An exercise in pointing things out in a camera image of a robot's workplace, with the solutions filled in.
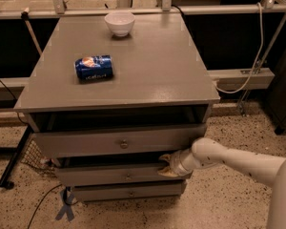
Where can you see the thin metal rod stand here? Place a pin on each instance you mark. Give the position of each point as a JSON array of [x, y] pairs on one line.
[[257, 66]]

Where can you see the grey drawer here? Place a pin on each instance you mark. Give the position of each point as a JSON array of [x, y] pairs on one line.
[[88, 172], [116, 142], [132, 190]]

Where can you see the blue tape cross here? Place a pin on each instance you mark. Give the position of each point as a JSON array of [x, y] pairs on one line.
[[66, 209]]

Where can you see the metal railing frame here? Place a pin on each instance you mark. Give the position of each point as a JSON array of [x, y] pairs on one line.
[[143, 7]]

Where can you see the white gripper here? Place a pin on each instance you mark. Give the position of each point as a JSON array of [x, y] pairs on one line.
[[175, 165]]

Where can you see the wire mesh basket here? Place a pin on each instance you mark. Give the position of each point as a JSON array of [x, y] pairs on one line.
[[33, 158]]

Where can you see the black metal stand leg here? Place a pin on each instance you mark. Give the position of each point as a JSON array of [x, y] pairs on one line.
[[4, 180]]

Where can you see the white bowl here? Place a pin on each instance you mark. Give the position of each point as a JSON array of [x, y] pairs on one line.
[[120, 23]]

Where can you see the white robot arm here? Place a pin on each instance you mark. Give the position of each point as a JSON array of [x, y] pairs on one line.
[[206, 153]]

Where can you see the grey bottom drawer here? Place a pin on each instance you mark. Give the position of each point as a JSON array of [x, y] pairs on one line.
[[132, 190]]

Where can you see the grey drawer cabinet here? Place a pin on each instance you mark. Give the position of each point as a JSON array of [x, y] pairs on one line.
[[159, 80]]

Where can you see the wooden stick with black tip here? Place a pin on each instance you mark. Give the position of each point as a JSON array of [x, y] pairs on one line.
[[26, 19]]

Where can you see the grey top drawer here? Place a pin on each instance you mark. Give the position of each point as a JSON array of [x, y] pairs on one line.
[[116, 142]]

